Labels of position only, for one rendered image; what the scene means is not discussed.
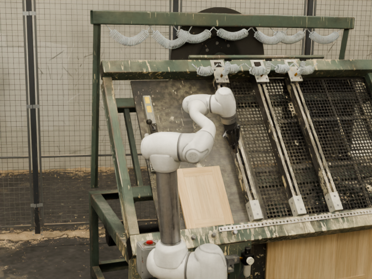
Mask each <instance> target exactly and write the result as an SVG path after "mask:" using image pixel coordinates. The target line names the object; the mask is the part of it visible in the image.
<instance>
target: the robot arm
mask: <svg viewBox="0 0 372 279"><path fill-rule="evenodd" d="M182 107H183V110H184V111H185V112H187V113H189V114H190V117H191V119H192V120H193V121H194V122H195V123H196V124H197V125H198V126H200V127H201V130H199V131H198V132H197V133H177V132H157V133H153V134H151V135H149V136H147V137H145V138H144V139H143V140H142V143H141V153H142V155H143V157H144V158H145V159H146V160H149V161H150V163H151V165H152V167H153V169H154V170H155V171H156V182H157V199H158V212H159V228H160V237H161V239H160V240H159V241H158V242H157V244H156V248H154V249H153V250H152V251H151V252H150V253H149V255H148V257H147V270H148V271H149V273H150V274H151V275H152V276H154V277H155V278H158V279H227V265H226V259H225V256H224V253H223V251H222V249H221V248H220V247H219V246H218V245H215V244H202V245H200V246H198V247H197V248H196V249H195V251H194V252H190V251H188V248H187V246H186V243H185V241H184V240H182V239H181V235H180V216H179V196H178V176H177V169H178V168H179V165H180V162H188V163H191V164H197V163H200V162H201V161H203V160H204V159H206V157H207V156H208V155H209V153H210V152H211V150H212V148H213V144H214V138H215V133H216V128H215V125H214V124H213V122H212V121H211V120H209V119H208V118H207V117H205V115H207V114H209V113H215V114H218V115H220V118H221V122H222V123H223V125H224V128H225V133H224V135H222V136H223V137H224V139H225V141H226V142H227V144H228V145H229V146H230V147H231V148H232V151H233V152H234V153H236V154H237V153H238V150H237V144H238V141H239V140H240V127H241V126H240V125H238V124H237V123H236V120H237V116H236V102H235V98H234V95H233V92H232V91H231V90H230V89H229V88H228V87H221V88H219V89H218V90H217V91H216V93H215V95H207V94H199V95H190V96H188V97H186V98H185V99H184V100H183V103H182ZM227 134H228V136H229V138H227Z"/></svg>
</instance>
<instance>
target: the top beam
mask: <svg viewBox="0 0 372 279"><path fill-rule="evenodd" d="M223 62H224V65H225V63H226V62H227V61H224V60H223ZM228 62H230V63H227V64H231V65H232V64H237V65H238V66H240V65H242V64H243V63H244V65H243V66H241V67H239V71H238V72H237V73H232V74H231V73H230V74H229V73H228V79H243V78H253V77H254V75H251V74H250V72H249V70H250V69H249V68H248V67H247V66H246V65H245V63H246V64H247V65H248V66H249V67H252V66H251V63H250V60H231V61H228ZM269 62H270V63H271V64H273V65H274V66H276V65H278V64H280V65H284V64H285V63H284V60H272V61H269ZM303 62H305V63H306V65H305V66H309V65H310V66H312V67H314V66H315V65H316V63H317V65H316V66H315V67H314V72H313V73H312V74H309V75H302V74H301V77H302V78H312V77H347V76H365V75H366V74H368V73H372V59H343V60H306V61H303ZM192 64H193V65H194V66H196V67H197V68H198V67H200V66H202V67H207V66H211V63H210V60H102V62H101V64H100V76H101V80H102V81H103V79H102V78H103V77H104V76H111V77H112V80H174V79H213V78H214V73H213V74H212V75H209V76H201V75H198V74H197V69H196V68H195V67H194V66H193V65H192ZM269 66H271V68H270V69H271V70H270V72H269V74H268V75H267V76H268V78H286V77H288V73H284V74H283V73H282V74H281V73H276V72H275V67H273V66H272V65H269Z"/></svg>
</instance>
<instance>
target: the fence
mask: <svg viewBox="0 0 372 279"><path fill-rule="evenodd" d="M144 97H149V101H150V104H146V102H145V98H144ZM142 103H143V108H144V114H145V117H146V120H148V119H151V120H152V123H156V121H155V118H154V113H153V107H152V103H151V97H150V96H143V97H142ZM147 106H151V109H152V112H147ZM147 128H148V133H149V135H150V134H151V132H150V129H149V125H148V124H147Z"/></svg>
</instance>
